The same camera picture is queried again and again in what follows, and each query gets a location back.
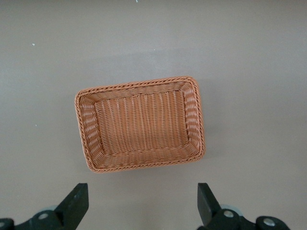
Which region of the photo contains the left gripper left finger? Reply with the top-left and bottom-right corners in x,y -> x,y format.
0,183 -> 90,230

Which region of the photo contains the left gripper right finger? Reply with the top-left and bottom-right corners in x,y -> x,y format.
197,183 -> 291,230

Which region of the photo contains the brown wicker basket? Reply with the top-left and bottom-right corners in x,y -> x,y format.
73,76 -> 207,173

